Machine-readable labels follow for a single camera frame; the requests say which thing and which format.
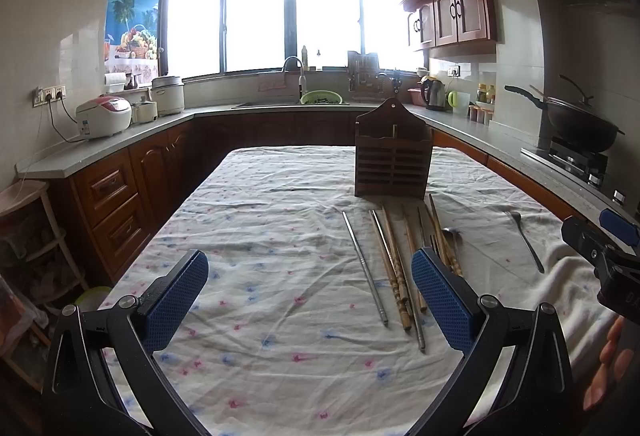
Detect carved wooden chopstick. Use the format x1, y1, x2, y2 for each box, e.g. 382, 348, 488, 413
382, 206, 412, 332

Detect brown wooden chopstick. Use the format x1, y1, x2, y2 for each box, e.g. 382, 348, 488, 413
401, 205, 427, 315

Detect steel ladle spoon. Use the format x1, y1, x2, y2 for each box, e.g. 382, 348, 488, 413
442, 227, 461, 272

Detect steel chopstick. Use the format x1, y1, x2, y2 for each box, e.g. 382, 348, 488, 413
370, 204, 426, 354
341, 211, 388, 327

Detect person's right hand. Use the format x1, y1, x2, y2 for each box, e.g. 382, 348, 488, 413
582, 316, 634, 412

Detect green rimmed bowl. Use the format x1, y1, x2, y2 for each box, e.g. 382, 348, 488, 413
74, 286, 112, 312

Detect gas stove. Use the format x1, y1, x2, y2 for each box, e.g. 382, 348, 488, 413
521, 137, 630, 208

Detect wooden side shelf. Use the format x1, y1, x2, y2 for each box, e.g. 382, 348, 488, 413
1, 179, 88, 390

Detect black wok with lid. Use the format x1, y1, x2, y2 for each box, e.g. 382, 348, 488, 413
503, 74, 625, 153

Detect condiment bottles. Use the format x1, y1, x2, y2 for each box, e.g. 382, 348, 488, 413
476, 83, 496, 104

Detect white floral tablecloth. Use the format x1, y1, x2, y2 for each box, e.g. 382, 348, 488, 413
105, 147, 614, 435

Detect steel electric kettle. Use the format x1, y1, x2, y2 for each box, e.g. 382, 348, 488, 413
420, 75, 447, 111

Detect wooden utensil holder box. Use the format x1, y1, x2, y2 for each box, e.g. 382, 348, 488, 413
355, 98, 433, 200

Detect white red rice cooker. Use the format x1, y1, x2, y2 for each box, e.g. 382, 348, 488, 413
76, 95, 131, 139

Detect tall white cooker pot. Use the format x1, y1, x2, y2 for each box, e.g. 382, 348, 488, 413
151, 75, 184, 116

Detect dish rack with boards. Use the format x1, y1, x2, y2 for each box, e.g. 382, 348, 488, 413
347, 50, 402, 95

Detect green colander bowl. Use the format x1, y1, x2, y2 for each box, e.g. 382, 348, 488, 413
299, 89, 344, 106

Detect tropical fruit poster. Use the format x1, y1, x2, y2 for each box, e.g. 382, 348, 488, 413
103, 0, 160, 86

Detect steel sink faucet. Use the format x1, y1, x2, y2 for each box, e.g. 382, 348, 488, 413
282, 56, 307, 100

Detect green handled plastic jug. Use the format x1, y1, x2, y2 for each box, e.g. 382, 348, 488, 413
447, 90, 471, 116

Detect wall power outlet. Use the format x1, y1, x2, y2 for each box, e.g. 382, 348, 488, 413
32, 85, 66, 108

